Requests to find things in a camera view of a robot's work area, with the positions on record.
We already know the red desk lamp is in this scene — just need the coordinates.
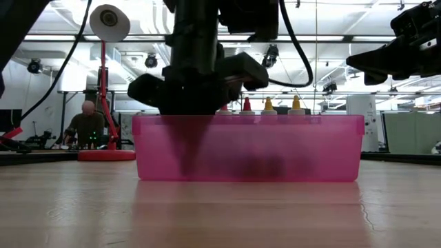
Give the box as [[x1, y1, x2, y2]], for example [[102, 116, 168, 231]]
[[77, 3, 136, 162]]

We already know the white cabinet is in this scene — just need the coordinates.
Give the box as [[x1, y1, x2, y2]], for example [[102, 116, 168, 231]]
[[345, 94, 379, 153]]

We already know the black background equipment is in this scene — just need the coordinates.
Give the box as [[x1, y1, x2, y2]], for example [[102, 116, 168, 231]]
[[25, 129, 58, 149]]

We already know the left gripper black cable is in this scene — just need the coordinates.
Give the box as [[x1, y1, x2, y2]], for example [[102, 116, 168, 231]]
[[267, 0, 314, 89]]

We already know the green partition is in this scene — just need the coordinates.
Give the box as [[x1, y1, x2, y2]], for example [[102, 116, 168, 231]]
[[382, 112, 441, 156]]

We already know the person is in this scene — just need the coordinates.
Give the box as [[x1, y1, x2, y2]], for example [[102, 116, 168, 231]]
[[63, 99, 106, 149]]

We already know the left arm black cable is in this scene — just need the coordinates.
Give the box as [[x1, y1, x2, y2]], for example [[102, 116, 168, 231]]
[[19, 0, 94, 122]]

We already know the red food coloring bottle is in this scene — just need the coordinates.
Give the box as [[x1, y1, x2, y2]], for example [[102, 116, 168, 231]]
[[239, 96, 256, 116]]

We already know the pink translucent plastic bin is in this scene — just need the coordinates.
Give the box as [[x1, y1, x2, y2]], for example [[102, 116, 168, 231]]
[[132, 114, 365, 183]]

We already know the dark monitor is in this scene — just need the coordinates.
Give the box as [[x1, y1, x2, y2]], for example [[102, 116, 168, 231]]
[[0, 109, 23, 134]]

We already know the thin black rail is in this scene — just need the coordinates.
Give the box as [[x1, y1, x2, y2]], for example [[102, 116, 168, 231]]
[[57, 90, 441, 96]]

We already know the yellow food coloring bottle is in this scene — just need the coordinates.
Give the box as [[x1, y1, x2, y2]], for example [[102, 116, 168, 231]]
[[287, 95, 306, 116], [260, 96, 278, 116]]

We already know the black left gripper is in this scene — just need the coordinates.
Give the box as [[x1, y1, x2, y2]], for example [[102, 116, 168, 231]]
[[127, 0, 280, 176]]

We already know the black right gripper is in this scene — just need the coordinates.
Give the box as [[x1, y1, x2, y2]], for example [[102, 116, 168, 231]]
[[346, 0, 441, 86]]

